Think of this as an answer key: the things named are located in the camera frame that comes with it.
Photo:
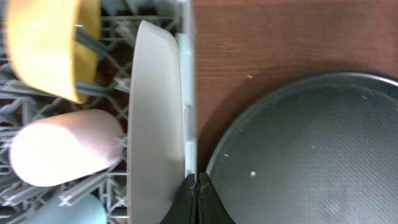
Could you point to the pink cup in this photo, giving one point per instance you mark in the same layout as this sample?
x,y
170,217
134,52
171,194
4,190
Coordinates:
x,y
58,149

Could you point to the yellow bowl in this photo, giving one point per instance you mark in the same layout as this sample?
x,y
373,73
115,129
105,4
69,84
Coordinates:
x,y
41,43

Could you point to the grey plastic dishwasher rack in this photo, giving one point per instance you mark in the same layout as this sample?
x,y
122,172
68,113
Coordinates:
x,y
21,104

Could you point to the light blue cup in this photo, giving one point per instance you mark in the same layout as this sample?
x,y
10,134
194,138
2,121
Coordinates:
x,y
88,210

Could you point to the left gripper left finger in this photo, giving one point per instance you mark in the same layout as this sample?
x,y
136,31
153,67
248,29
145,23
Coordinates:
x,y
184,207

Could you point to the round black tray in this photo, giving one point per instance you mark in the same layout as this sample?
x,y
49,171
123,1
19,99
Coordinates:
x,y
322,149

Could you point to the grey round plate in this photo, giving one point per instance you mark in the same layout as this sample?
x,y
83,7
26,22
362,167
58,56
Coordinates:
x,y
156,163

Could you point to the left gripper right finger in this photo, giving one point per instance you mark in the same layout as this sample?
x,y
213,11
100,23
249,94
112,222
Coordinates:
x,y
210,207

